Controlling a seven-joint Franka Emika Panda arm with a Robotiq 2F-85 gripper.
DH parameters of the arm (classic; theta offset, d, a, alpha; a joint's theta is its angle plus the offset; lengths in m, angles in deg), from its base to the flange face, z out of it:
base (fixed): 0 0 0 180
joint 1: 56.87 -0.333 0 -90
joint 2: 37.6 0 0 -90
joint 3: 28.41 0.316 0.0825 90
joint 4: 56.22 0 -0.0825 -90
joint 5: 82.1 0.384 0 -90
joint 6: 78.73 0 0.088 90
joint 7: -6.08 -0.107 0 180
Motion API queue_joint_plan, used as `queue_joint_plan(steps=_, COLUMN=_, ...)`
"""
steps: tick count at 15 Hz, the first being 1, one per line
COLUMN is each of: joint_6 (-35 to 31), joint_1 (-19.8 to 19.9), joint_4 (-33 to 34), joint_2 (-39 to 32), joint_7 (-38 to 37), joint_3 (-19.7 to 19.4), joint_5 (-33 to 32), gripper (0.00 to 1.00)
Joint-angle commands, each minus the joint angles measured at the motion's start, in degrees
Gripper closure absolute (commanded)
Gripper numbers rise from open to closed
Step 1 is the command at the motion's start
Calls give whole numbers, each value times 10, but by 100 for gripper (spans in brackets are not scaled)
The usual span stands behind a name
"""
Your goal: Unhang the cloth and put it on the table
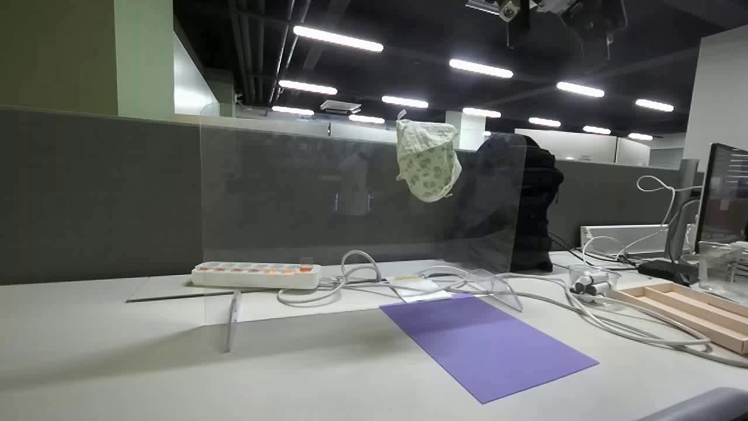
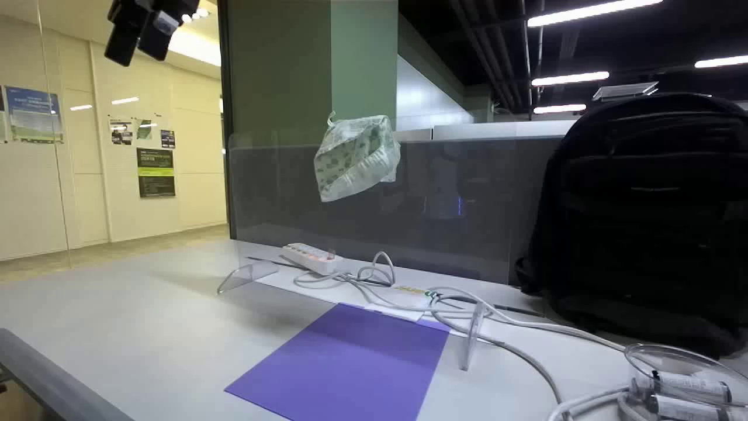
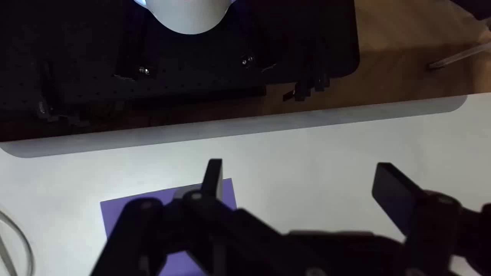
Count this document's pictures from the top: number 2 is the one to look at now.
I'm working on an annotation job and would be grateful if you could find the white green patterned cloth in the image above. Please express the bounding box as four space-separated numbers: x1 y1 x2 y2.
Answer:
310 111 401 205

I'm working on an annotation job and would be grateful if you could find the white power strip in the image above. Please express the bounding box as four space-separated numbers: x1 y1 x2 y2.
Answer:
279 240 345 281

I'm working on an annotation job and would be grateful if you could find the gray partition panel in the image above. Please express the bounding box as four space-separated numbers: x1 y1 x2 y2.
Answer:
224 116 577 285

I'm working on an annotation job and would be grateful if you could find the purple mat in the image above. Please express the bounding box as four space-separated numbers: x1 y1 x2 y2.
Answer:
224 302 454 421

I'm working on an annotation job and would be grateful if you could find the long ceiling light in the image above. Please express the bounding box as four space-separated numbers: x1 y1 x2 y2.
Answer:
526 0 665 31

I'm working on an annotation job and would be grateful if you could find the gray object behind backpack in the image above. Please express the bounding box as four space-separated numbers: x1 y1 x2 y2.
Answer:
589 79 661 104

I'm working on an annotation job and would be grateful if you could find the black backpack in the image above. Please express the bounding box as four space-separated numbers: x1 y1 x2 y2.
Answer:
510 88 748 359

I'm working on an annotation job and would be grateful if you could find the small photo wall poster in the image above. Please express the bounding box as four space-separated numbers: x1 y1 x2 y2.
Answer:
107 116 135 147

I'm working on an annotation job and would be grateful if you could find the blue wall poster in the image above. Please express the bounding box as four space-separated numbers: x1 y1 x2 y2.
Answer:
2 83 66 144

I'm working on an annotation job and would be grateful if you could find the dark green wall sign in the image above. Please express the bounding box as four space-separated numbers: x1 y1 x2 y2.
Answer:
135 144 177 176

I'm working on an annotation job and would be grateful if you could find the looped white cable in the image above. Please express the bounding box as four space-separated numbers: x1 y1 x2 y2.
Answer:
290 248 399 293

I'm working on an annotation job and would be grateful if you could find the long white cable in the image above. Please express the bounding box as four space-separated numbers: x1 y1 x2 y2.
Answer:
422 285 565 407

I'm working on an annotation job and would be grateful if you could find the thin curved white cable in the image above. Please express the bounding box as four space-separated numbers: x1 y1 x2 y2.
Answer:
545 338 748 421

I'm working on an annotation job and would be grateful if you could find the white cable connector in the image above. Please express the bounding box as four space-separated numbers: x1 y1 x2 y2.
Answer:
643 393 733 421
629 368 737 407

